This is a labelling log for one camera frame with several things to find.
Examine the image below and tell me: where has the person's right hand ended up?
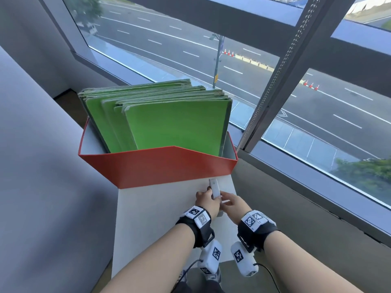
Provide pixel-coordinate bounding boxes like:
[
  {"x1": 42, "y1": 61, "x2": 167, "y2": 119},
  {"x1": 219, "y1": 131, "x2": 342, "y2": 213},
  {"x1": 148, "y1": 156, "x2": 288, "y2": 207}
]
[{"x1": 220, "y1": 191, "x2": 253, "y2": 225}]

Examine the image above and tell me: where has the person's left hand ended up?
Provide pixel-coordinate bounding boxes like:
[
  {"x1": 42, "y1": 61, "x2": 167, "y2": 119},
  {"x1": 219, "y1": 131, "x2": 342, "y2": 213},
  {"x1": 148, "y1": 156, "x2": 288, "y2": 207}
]
[{"x1": 195, "y1": 186, "x2": 222, "y2": 219}]

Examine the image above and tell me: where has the grey metal stapler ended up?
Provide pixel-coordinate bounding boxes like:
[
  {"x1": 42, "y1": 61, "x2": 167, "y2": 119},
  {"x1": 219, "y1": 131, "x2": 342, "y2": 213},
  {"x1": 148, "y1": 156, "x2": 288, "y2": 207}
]
[{"x1": 209, "y1": 178, "x2": 224, "y2": 218}]

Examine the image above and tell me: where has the person's right forearm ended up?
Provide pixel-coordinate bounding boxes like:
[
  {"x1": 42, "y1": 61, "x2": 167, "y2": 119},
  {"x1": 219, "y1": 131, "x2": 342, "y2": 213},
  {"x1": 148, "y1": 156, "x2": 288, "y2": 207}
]
[{"x1": 263, "y1": 230, "x2": 372, "y2": 293}]

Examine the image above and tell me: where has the person's left forearm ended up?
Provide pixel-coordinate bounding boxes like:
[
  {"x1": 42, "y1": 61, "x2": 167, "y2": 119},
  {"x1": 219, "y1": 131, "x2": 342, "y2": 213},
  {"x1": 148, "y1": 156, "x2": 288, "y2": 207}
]
[{"x1": 99, "y1": 222, "x2": 196, "y2": 293}]

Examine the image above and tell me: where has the person's dark trouser leg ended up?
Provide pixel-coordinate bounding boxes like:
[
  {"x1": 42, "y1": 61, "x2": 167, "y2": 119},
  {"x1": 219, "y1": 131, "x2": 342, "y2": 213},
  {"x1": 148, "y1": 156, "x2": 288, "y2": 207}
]
[{"x1": 171, "y1": 280, "x2": 225, "y2": 293}]

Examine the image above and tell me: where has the orange file box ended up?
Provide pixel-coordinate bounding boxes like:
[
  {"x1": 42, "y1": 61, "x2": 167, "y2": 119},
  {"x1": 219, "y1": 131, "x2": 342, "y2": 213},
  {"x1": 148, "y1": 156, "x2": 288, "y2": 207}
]
[{"x1": 78, "y1": 117, "x2": 239, "y2": 190}]

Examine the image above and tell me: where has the grey sneaker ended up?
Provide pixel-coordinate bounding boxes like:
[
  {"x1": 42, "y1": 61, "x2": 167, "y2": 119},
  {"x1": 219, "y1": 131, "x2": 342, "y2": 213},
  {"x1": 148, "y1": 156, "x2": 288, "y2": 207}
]
[{"x1": 205, "y1": 267, "x2": 222, "y2": 284}]

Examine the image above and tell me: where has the stack of green folders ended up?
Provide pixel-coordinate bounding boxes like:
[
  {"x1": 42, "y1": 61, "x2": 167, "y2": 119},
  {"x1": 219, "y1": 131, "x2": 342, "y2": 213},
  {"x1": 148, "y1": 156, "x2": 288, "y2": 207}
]
[{"x1": 78, "y1": 78, "x2": 233, "y2": 157}]

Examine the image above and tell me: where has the street lamp pole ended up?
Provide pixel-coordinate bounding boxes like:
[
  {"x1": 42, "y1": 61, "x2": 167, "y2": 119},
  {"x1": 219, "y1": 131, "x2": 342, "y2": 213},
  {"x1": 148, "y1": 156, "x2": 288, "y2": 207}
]
[{"x1": 210, "y1": 33, "x2": 225, "y2": 90}]

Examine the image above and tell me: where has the grey fabric partition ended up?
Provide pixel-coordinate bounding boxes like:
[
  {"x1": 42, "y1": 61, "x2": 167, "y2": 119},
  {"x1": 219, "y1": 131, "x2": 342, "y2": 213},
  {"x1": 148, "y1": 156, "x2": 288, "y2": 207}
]
[{"x1": 0, "y1": 45, "x2": 120, "y2": 293}]

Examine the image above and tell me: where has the black left wrist strap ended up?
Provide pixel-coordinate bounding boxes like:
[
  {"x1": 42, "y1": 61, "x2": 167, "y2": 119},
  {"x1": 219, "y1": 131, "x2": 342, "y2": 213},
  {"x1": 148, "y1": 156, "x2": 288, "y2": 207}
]
[{"x1": 176, "y1": 205, "x2": 215, "y2": 248}]

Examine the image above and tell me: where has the black wrist strap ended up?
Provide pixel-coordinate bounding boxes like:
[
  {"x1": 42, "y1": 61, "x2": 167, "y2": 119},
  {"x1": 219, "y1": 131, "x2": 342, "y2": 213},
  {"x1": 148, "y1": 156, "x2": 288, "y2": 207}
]
[
  {"x1": 237, "y1": 210, "x2": 279, "y2": 253},
  {"x1": 176, "y1": 205, "x2": 215, "y2": 248}
]

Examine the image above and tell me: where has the black right wrist strap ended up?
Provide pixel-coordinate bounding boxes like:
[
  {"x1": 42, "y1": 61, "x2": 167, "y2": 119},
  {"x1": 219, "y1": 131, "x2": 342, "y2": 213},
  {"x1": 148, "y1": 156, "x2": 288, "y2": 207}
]
[{"x1": 237, "y1": 210, "x2": 279, "y2": 253}]

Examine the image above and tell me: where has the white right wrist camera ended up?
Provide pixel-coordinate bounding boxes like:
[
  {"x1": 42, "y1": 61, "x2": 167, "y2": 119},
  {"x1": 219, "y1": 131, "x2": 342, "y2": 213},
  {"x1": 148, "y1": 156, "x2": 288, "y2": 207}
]
[{"x1": 231, "y1": 241, "x2": 259, "y2": 278}]

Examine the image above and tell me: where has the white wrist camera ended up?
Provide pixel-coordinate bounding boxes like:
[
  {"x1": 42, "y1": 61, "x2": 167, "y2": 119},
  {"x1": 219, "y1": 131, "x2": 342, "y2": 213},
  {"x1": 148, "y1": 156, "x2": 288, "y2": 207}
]
[
  {"x1": 197, "y1": 239, "x2": 223, "y2": 275},
  {"x1": 231, "y1": 241, "x2": 259, "y2": 278}
]

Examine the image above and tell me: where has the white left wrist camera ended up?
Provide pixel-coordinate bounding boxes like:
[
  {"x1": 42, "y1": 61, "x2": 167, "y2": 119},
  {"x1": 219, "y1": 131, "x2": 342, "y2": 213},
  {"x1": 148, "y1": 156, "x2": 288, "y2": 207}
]
[{"x1": 197, "y1": 239, "x2": 223, "y2": 275}]

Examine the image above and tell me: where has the black left camera cable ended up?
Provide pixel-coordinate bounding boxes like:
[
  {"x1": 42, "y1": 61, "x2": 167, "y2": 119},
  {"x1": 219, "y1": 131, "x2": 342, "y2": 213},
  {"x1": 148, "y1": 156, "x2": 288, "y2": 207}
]
[{"x1": 176, "y1": 258, "x2": 201, "y2": 286}]

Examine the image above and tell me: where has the black camera cable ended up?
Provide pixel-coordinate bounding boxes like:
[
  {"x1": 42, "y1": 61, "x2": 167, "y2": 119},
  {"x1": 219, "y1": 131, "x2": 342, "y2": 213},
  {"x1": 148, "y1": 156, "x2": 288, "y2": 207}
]
[
  {"x1": 176, "y1": 258, "x2": 201, "y2": 286},
  {"x1": 253, "y1": 262, "x2": 281, "y2": 293}
]

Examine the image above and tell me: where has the black right camera cable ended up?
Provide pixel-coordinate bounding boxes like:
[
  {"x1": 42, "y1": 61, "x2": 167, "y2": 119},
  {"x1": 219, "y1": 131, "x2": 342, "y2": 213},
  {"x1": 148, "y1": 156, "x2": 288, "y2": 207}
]
[{"x1": 253, "y1": 262, "x2": 281, "y2": 293}]

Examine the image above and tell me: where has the metal bead chain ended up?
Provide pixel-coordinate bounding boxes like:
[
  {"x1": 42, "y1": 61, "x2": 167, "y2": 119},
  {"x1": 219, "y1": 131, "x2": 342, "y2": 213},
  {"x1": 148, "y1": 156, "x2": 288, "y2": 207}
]
[{"x1": 237, "y1": 0, "x2": 321, "y2": 151}]

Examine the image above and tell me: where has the grey window frame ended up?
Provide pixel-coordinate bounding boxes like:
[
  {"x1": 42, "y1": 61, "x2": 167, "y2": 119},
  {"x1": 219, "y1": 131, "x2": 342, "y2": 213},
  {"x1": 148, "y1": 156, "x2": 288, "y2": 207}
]
[{"x1": 36, "y1": 0, "x2": 391, "y2": 247}]

